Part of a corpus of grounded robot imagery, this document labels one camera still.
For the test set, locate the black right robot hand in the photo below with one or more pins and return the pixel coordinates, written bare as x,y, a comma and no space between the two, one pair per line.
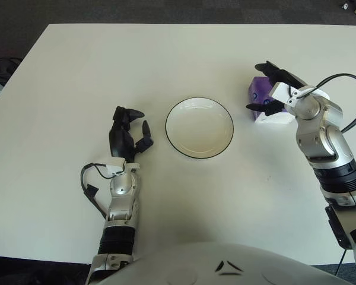
282,75

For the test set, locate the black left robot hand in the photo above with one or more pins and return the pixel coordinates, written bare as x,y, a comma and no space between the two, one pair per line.
120,142

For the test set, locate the purple tissue paper pack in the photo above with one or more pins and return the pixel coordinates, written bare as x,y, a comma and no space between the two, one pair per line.
259,89

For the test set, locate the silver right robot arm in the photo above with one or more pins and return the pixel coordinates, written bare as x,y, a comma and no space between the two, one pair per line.
317,133

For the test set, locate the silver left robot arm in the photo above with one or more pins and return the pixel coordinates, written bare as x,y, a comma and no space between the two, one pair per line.
121,187

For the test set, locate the white plate with black rim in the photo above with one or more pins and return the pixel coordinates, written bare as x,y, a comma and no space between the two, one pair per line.
198,127

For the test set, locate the small white floor object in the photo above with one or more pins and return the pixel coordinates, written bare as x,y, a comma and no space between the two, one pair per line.
344,6

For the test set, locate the black bag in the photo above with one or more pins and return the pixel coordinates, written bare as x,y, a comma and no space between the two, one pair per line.
1,68

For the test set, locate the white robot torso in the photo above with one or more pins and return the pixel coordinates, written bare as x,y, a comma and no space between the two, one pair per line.
195,267

